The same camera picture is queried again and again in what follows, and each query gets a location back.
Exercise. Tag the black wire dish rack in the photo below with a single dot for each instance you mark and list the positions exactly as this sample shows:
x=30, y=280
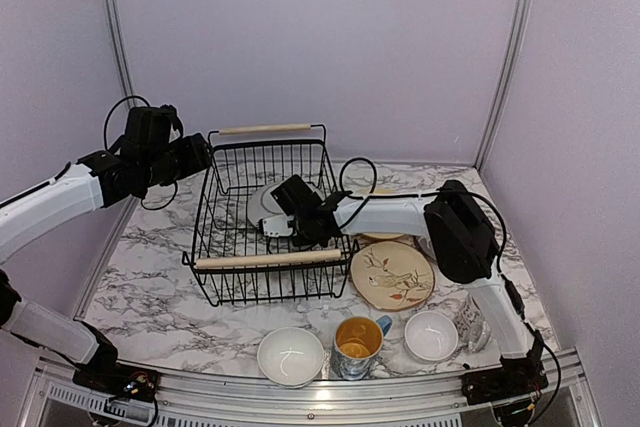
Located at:
x=245, y=248

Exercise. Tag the pale yellow round plate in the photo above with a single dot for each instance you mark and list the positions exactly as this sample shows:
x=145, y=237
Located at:
x=382, y=236

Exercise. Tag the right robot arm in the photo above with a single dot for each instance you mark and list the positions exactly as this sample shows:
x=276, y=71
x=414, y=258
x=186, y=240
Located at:
x=466, y=250

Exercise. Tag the small white bowl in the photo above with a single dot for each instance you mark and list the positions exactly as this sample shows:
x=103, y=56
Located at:
x=430, y=336

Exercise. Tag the aluminium front rail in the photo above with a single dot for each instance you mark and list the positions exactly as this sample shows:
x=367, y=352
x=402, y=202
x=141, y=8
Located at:
x=196, y=399

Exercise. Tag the aluminium frame post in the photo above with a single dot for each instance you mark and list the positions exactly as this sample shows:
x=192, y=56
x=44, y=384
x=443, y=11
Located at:
x=514, y=44
x=118, y=46

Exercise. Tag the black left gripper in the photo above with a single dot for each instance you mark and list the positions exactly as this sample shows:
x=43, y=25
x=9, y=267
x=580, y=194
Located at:
x=196, y=155

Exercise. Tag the left aluminium frame post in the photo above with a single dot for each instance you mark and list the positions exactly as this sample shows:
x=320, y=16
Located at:
x=118, y=46

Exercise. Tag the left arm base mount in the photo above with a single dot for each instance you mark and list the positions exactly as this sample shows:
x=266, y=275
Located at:
x=120, y=382

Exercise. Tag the blue handled mug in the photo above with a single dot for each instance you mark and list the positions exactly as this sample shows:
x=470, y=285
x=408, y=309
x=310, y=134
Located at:
x=357, y=342

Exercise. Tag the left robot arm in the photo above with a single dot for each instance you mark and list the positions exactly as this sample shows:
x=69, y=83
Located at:
x=152, y=151

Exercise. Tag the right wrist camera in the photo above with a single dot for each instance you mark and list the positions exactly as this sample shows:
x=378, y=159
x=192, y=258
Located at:
x=278, y=226

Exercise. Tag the right aluminium frame post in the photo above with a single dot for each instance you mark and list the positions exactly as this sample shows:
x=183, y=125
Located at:
x=514, y=44

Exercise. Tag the cream bird pattern plate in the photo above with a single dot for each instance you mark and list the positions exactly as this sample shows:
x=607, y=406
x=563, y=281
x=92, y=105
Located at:
x=392, y=276

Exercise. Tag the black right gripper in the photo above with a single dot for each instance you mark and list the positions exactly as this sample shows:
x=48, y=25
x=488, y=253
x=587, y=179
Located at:
x=308, y=240

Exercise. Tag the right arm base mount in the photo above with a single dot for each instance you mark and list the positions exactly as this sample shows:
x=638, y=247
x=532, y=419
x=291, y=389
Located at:
x=501, y=383

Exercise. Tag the white patterned mug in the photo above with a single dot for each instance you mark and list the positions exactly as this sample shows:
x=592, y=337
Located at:
x=473, y=329

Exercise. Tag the large white bowl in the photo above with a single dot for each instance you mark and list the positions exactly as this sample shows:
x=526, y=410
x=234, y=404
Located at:
x=290, y=357

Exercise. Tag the red and teal plate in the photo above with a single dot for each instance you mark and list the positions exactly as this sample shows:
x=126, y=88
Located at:
x=262, y=204

